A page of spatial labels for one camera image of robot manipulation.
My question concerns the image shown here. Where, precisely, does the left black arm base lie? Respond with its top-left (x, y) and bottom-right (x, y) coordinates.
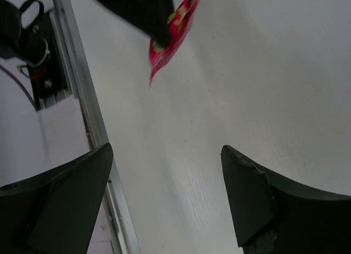
top-left (1, 0), bottom-right (67, 110)

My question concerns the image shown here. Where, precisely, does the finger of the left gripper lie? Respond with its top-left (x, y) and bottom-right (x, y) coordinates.
top-left (96, 0), bottom-right (174, 44)

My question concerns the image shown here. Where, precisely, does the aluminium table frame rail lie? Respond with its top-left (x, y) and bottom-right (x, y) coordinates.
top-left (53, 0), bottom-right (141, 253)

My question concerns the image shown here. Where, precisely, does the red snack packet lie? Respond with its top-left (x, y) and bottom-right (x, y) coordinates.
top-left (149, 0), bottom-right (200, 85)

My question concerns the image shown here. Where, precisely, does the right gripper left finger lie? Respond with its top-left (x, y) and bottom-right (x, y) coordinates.
top-left (1, 143), bottom-right (114, 253)

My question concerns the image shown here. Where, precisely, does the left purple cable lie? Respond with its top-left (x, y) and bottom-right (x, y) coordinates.
top-left (0, 63), bottom-right (39, 112)

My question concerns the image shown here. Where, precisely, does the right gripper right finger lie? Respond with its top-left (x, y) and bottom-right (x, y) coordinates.
top-left (221, 145), bottom-right (350, 253)

